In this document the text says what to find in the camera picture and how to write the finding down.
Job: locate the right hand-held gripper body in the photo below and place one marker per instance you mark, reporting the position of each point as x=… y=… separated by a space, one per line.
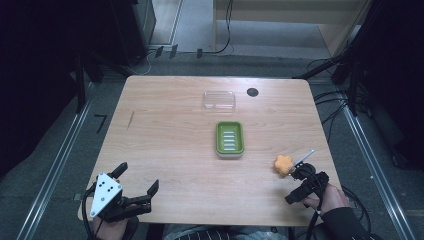
x=310 y=178

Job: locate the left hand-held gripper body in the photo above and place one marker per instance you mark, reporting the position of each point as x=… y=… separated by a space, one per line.
x=106 y=195

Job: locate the person's right hand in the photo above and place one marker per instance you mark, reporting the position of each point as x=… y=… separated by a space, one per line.
x=333 y=200

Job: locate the person's left hand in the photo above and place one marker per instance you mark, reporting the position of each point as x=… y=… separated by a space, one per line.
x=113 y=230

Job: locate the black angled floor tape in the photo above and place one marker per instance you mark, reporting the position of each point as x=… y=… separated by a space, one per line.
x=101 y=121

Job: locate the green soap dish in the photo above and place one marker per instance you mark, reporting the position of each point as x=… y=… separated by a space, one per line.
x=229 y=139

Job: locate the person's striped clothing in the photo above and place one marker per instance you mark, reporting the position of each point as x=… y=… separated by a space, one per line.
x=213 y=234

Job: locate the black round table grommet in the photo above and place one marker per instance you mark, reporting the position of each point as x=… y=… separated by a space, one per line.
x=252 y=92

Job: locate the black metal stand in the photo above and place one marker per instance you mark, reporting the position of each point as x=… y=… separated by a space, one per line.
x=351 y=76
x=80 y=83

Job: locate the clear plastic lid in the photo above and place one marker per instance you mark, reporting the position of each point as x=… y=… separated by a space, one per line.
x=219 y=100

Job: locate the dark cabinet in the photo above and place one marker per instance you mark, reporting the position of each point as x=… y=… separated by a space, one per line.
x=133 y=30

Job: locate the light wooden furniture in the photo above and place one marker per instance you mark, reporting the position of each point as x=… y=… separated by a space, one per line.
x=290 y=11

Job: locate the metal floor rail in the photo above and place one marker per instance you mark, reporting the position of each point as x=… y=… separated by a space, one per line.
x=376 y=166
x=53 y=166

